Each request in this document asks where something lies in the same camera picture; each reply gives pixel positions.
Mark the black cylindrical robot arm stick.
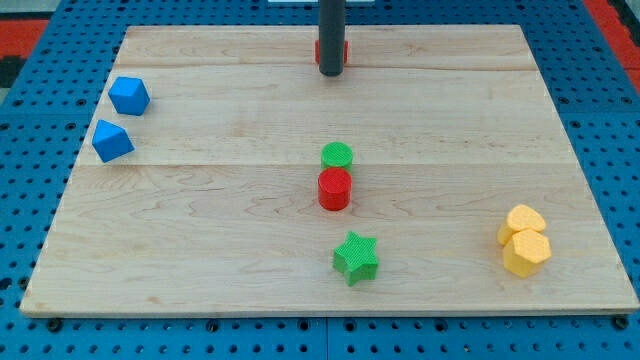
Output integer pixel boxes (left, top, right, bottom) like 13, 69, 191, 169
318, 0, 346, 77

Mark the red cylinder block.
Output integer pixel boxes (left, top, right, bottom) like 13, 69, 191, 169
318, 167, 352, 211

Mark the green cylinder block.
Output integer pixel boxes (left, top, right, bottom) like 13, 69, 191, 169
320, 142, 353, 172

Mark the green star block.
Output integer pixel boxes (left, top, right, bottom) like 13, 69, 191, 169
332, 231, 379, 287

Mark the wooden board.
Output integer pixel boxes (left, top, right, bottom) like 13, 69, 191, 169
20, 25, 639, 318

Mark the red block behind stick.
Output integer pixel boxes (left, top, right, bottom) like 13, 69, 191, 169
314, 39, 349, 65

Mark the yellow heart block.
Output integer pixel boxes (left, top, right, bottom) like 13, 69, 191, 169
496, 204, 546, 246

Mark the blue cube block upper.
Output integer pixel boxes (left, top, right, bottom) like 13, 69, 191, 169
108, 76, 150, 116

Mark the blue triangular block lower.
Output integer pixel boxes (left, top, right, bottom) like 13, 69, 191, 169
91, 119, 135, 163

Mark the yellow hexagon block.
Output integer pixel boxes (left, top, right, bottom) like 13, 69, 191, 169
502, 229, 552, 278

